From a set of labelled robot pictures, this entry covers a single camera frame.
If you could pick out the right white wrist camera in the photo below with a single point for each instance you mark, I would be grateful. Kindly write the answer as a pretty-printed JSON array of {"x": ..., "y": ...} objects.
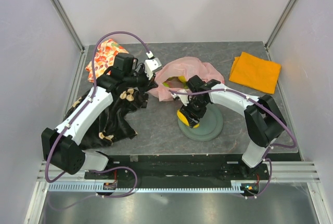
[{"x": 183, "y": 96}]

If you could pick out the grey-green round plate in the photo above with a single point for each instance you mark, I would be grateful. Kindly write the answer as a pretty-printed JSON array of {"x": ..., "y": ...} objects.
[{"x": 210, "y": 125}]

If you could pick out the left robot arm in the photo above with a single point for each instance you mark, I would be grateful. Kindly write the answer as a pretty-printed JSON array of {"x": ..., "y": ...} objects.
[{"x": 61, "y": 145}]

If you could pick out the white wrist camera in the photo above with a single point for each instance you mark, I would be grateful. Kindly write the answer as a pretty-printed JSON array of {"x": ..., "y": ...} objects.
[
  {"x": 183, "y": 96},
  {"x": 152, "y": 66}
]

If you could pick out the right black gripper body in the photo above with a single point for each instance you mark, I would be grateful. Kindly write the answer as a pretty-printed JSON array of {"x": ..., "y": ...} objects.
[{"x": 195, "y": 107}]

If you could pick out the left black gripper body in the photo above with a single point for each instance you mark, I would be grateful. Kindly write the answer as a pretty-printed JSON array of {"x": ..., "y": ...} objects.
[{"x": 141, "y": 81}]

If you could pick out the pink plastic bag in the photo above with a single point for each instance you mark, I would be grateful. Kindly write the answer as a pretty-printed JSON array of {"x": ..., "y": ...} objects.
[{"x": 186, "y": 67}]

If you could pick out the black floral cloth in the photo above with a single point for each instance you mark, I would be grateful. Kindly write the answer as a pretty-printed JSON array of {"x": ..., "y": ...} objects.
[{"x": 111, "y": 126}]

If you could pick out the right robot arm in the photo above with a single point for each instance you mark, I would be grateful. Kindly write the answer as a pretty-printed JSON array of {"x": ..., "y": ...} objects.
[{"x": 263, "y": 118}]

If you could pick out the orange floral cloth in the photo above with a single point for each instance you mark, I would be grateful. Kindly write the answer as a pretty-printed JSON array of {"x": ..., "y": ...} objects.
[{"x": 104, "y": 58}]

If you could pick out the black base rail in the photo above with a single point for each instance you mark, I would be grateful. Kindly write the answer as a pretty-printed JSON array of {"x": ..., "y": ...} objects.
[{"x": 221, "y": 166}]

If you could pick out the orange folded cloth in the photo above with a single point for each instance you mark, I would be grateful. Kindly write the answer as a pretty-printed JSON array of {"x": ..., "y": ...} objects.
[{"x": 254, "y": 72}]

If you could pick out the grey slotted cable duct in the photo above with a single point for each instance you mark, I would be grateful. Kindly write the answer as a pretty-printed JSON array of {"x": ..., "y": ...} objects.
[{"x": 103, "y": 187}]

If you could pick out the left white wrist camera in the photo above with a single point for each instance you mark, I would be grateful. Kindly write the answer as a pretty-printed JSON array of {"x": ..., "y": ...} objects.
[{"x": 152, "y": 66}]

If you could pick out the yellow fake mango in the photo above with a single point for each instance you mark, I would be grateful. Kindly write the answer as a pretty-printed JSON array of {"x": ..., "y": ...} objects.
[{"x": 187, "y": 120}]

